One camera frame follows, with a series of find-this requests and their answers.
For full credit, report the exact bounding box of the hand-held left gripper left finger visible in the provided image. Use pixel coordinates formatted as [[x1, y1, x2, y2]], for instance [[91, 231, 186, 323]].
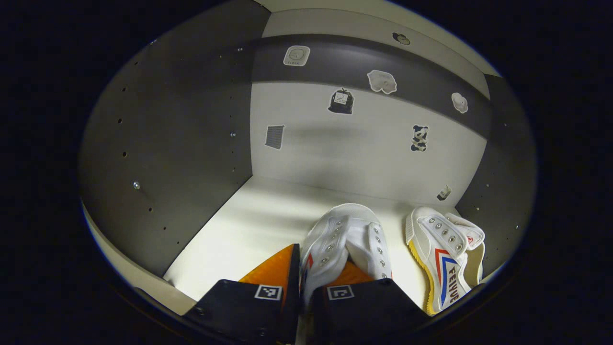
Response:
[[184, 243, 301, 345]]

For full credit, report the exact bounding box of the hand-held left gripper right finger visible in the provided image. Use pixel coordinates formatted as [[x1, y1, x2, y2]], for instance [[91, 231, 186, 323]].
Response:
[[306, 260, 431, 345]]

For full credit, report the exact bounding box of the white canvas shoe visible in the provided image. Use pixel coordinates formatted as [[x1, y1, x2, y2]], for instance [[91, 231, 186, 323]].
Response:
[[299, 203, 393, 307], [405, 206, 487, 317]]

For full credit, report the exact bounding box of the white shoe cabinet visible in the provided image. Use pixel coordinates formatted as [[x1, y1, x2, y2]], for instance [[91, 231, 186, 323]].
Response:
[[79, 0, 539, 317]]

